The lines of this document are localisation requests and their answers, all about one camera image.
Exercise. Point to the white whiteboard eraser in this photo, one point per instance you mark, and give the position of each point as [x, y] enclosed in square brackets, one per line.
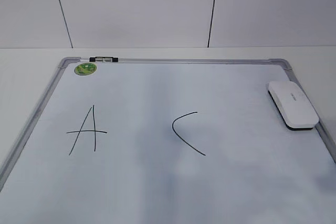
[294, 106]

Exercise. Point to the black whiteboard marker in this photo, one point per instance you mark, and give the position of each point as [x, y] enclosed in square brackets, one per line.
[103, 59]

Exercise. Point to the green round magnet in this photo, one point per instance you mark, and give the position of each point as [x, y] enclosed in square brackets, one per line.
[85, 69]

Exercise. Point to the whiteboard with aluminium frame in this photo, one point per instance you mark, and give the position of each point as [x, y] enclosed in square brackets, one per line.
[167, 141]

